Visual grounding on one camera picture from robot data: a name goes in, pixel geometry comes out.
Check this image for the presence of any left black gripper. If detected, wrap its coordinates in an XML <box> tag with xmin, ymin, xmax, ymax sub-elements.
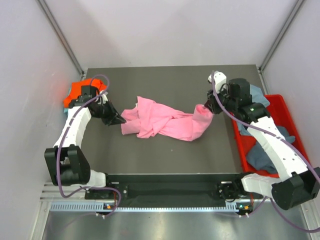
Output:
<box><xmin>92</xmin><ymin>99</ymin><xmax>126</xmax><ymax>126</ymax></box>

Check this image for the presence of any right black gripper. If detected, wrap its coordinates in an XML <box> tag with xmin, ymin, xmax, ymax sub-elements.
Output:
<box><xmin>204</xmin><ymin>85</ymin><xmax>238</xmax><ymax>115</ymax></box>

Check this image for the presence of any pink t shirt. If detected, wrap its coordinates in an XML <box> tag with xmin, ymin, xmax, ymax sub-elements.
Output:
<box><xmin>121</xmin><ymin>96</ymin><xmax>214</xmax><ymax>142</ymax></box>

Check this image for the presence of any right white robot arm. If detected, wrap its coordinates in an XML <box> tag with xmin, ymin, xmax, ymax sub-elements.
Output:
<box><xmin>204</xmin><ymin>71</ymin><xmax>320</xmax><ymax>210</ymax></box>

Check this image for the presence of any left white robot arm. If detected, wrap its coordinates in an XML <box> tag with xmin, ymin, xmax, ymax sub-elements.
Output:
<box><xmin>44</xmin><ymin>85</ymin><xmax>126</xmax><ymax>199</ymax></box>

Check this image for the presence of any grey-blue t shirt upper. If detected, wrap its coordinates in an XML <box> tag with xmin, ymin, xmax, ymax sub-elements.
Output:
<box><xmin>236</xmin><ymin>84</ymin><xmax>270</xmax><ymax>136</ymax></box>

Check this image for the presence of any grey-blue t shirt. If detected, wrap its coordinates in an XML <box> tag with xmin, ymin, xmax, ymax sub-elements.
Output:
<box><xmin>246</xmin><ymin>125</ymin><xmax>296</xmax><ymax>174</ymax></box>
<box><xmin>236</xmin><ymin>84</ymin><xmax>270</xmax><ymax>136</ymax></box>

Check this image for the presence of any folded orange t shirt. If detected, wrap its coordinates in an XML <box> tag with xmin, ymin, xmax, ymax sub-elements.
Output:
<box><xmin>63</xmin><ymin>78</ymin><xmax>107</xmax><ymax>108</ymax></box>

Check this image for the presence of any folded teal t shirt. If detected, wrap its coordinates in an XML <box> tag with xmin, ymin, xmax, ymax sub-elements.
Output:
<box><xmin>63</xmin><ymin>108</ymin><xmax>69</xmax><ymax>116</ymax></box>

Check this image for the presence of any red plastic bin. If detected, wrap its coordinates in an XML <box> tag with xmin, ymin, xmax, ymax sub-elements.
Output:
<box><xmin>232</xmin><ymin>94</ymin><xmax>309</xmax><ymax>178</ymax></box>

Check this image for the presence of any grey-blue t shirt lower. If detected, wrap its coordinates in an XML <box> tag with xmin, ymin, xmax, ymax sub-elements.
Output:
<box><xmin>246</xmin><ymin>125</ymin><xmax>296</xmax><ymax>174</ymax></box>

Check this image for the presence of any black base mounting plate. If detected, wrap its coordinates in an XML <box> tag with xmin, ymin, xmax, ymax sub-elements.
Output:
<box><xmin>85</xmin><ymin>173</ymin><xmax>250</xmax><ymax>207</ymax></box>

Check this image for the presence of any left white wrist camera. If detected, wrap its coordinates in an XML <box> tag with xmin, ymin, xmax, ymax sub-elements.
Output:
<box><xmin>98</xmin><ymin>90</ymin><xmax>109</xmax><ymax>105</ymax></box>

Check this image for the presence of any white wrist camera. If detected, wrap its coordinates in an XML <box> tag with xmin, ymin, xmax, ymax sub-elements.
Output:
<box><xmin>98</xmin><ymin>90</ymin><xmax>109</xmax><ymax>105</ymax></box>
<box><xmin>207</xmin><ymin>71</ymin><xmax>227</xmax><ymax>94</ymax></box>

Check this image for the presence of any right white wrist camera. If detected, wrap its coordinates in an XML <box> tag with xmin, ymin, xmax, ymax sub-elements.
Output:
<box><xmin>207</xmin><ymin>71</ymin><xmax>227</xmax><ymax>94</ymax></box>

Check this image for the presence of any left aluminium frame post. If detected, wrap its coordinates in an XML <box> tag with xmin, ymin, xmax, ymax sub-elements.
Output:
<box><xmin>36</xmin><ymin>0</ymin><xmax>85</xmax><ymax>77</ymax></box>

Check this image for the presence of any aluminium frame post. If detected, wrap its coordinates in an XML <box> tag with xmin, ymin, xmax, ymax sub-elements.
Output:
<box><xmin>36</xmin><ymin>0</ymin><xmax>85</xmax><ymax>77</ymax></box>
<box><xmin>258</xmin><ymin>0</ymin><xmax>306</xmax><ymax>74</ymax></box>

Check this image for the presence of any front aluminium frame rail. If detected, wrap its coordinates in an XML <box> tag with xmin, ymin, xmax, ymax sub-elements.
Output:
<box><xmin>39</xmin><ymin>182</ymin><xmax>313</xmax><ymax>201</ymax></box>

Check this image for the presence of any grey slotted cable duct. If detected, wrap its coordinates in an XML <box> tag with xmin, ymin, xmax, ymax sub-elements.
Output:
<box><xmin>50</xmin><ymin>202</ymin><xmax>252</xmax><ymax>213</ymax></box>

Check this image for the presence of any right aluminium frame post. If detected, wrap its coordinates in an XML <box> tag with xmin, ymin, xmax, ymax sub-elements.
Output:
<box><xmin>258</xmin><ymin>0</ymin><xmax>306</xmax><ymax>74</ymax></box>

